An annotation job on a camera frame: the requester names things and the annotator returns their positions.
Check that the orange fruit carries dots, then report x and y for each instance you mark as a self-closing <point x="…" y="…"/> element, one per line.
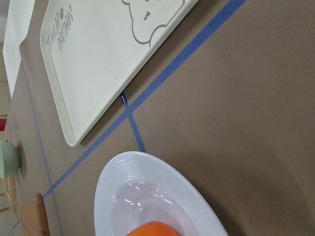
<point x="154" y="228"/>

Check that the wooden dish rack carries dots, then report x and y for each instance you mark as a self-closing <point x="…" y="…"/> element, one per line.
<point x="7" y="185"/>

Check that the cream rectangular tray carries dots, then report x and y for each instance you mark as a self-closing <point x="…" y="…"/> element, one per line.
<point x="92" y="49"/>

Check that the wooden cutting board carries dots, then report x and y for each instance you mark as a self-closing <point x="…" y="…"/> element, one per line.
<point x="33" y="217"/>

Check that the white round plate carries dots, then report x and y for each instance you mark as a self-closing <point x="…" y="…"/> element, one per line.
<point x="135" y="188"/>

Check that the green bowl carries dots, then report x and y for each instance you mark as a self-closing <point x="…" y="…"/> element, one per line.
<point x="10" y="160"/>

